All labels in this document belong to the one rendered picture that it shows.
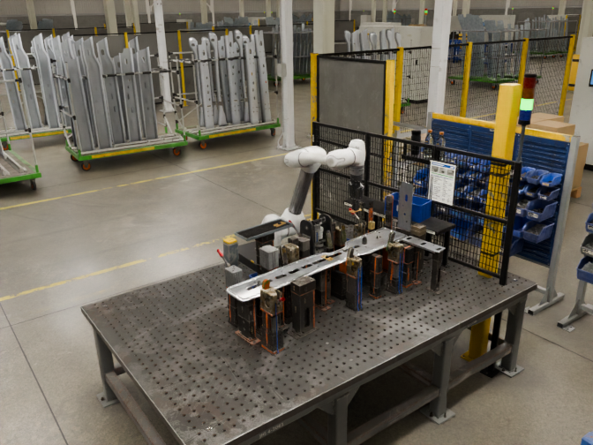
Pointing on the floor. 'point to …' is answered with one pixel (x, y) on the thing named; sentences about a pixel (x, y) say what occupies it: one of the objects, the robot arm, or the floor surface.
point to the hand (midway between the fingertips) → (356, 204)
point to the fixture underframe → (436, 384)
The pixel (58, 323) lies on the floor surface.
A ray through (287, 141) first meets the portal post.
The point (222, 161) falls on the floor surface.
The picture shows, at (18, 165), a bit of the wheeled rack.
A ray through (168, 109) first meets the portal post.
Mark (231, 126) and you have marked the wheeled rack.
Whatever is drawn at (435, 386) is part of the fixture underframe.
